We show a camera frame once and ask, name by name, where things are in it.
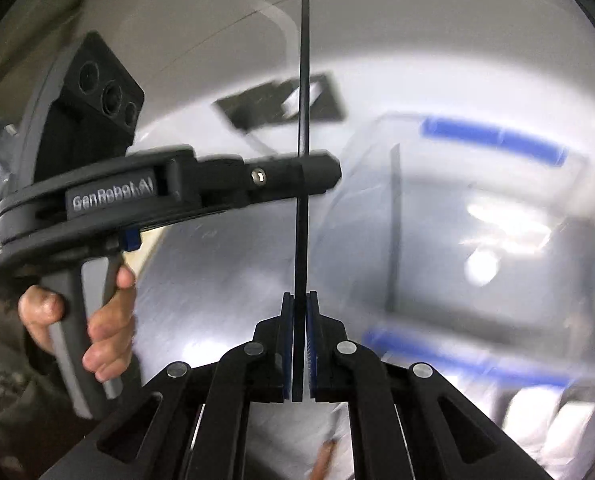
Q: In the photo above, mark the black flat rectangle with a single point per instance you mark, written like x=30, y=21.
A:
x=257, y=105

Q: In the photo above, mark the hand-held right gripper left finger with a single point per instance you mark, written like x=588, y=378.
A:
x=288, y=350

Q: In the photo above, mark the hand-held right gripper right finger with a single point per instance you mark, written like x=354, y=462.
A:
x=311, y=355

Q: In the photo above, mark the thin black rod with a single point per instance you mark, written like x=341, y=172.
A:
x=303, y=85

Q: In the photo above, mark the person's left hand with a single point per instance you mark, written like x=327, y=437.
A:
x=110, y=330

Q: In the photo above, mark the clear plastic container blue stripes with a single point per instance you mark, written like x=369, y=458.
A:
x=477, y=260

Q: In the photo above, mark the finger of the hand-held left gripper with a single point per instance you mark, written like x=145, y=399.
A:
x=217, y=177

